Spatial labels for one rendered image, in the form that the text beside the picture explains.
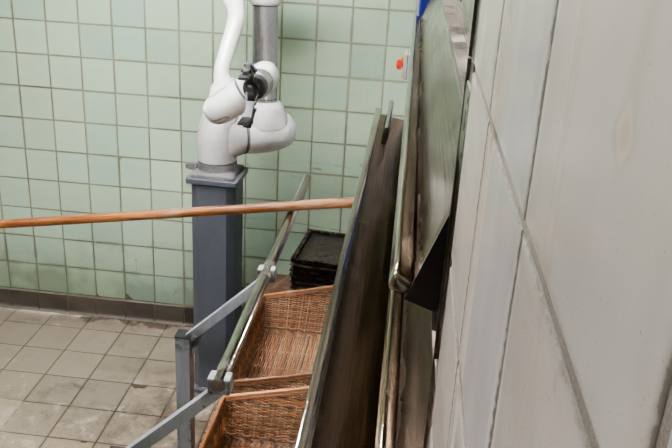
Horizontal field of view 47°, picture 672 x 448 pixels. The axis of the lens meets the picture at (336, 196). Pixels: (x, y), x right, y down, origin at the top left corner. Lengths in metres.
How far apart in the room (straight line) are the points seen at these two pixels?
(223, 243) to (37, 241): 1.27
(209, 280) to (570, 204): 3.04
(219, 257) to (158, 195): 0.71
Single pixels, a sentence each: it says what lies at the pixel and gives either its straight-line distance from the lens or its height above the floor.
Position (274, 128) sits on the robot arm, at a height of 1.19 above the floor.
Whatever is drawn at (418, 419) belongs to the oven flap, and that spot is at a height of 1.52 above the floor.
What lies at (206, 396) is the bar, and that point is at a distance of 1.57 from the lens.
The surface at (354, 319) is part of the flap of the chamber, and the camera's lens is 1.27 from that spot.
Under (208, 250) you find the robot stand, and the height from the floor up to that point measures 0.69.
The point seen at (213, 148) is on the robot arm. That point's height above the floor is 1.13.
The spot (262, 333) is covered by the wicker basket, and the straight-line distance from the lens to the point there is 2.80.
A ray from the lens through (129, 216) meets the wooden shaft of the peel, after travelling 2.50.
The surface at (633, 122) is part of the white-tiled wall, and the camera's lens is 0.16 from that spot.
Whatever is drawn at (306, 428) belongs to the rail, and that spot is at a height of 1.43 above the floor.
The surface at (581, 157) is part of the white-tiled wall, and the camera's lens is 0.20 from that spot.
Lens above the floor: 2.04
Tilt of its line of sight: 21 degrees down
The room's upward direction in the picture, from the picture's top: 3 degrees clockwise
